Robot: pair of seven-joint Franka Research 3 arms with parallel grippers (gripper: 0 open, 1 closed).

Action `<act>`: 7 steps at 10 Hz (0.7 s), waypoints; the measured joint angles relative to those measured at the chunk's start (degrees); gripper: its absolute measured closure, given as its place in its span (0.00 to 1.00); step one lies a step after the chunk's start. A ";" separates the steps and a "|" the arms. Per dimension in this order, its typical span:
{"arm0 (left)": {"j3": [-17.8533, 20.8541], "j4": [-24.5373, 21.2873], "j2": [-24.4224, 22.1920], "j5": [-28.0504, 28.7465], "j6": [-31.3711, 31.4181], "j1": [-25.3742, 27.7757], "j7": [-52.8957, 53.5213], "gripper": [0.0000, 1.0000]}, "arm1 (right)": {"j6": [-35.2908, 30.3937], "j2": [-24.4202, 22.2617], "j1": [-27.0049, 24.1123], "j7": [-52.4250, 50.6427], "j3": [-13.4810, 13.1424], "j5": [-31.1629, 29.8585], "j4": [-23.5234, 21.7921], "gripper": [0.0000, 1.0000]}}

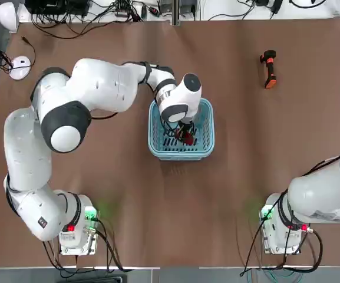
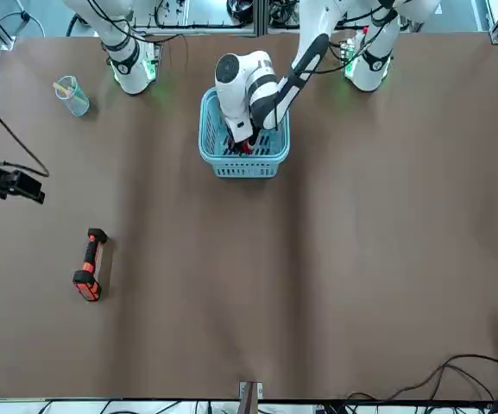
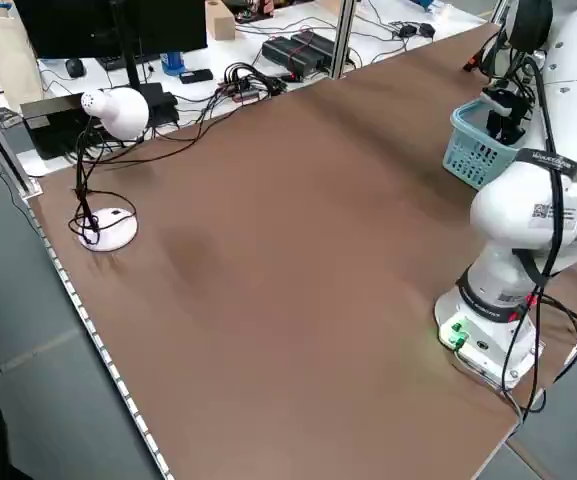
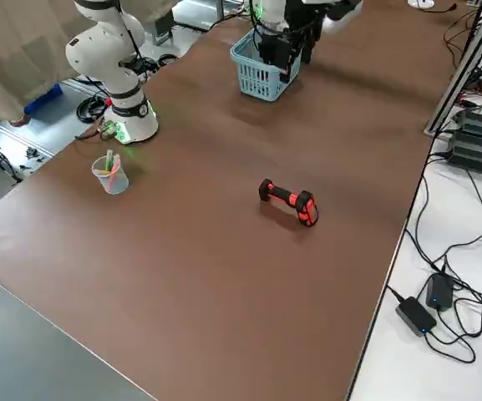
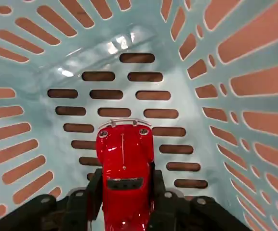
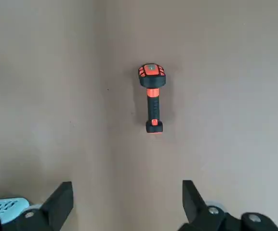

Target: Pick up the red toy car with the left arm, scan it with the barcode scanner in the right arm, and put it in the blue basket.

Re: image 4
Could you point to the blue plastic object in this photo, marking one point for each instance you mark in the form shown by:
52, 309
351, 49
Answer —
42, 100

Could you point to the white round base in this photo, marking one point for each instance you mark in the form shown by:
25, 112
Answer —
420, 3

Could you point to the yellow highlighter pen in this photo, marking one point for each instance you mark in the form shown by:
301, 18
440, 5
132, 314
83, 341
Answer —
103, 172

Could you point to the black power adapter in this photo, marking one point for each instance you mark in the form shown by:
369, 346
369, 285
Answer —
439, 290
416, 315

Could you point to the dark grey table panel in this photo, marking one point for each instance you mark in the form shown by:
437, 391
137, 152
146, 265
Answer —
36, 355

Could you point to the black finned metal box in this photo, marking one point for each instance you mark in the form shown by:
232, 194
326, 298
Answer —
478, 146

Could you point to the light blue plastic basket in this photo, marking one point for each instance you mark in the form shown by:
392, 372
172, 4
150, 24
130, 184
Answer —
257, 85

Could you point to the orange black barcode scanner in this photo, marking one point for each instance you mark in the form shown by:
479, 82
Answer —
295, 200

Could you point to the beige curtain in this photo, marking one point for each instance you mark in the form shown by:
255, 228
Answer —
15, 62

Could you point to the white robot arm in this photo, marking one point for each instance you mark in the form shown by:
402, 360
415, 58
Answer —
98, 50
274, 12

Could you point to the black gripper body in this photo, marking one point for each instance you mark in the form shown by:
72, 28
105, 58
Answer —
286, 58

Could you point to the pink highlighter pen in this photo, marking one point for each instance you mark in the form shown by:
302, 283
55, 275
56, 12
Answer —
116, 173

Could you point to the aluminium rail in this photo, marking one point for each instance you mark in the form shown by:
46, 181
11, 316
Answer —
458, 79

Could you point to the clear plastic cup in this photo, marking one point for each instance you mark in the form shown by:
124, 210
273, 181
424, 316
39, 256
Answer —
113, 184

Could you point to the green highlighter pen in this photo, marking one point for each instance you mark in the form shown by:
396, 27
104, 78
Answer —
109, 160

